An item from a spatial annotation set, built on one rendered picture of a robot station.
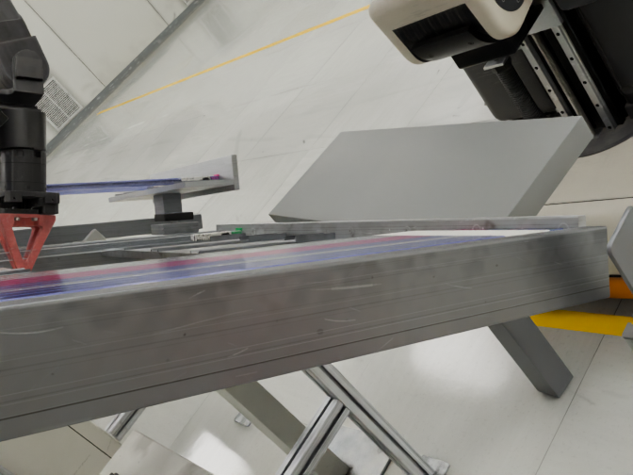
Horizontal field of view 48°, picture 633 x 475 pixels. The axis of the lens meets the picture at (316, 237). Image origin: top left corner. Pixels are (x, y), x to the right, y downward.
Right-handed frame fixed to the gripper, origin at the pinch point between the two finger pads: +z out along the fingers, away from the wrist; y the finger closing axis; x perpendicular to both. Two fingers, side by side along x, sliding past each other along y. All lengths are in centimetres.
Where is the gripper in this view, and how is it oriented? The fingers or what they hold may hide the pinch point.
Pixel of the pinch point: (22, 267)
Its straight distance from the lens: 97.7
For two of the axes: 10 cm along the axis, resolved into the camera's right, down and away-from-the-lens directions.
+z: 0.1, 10.0, -0.2
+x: 8.0, 0.1, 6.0
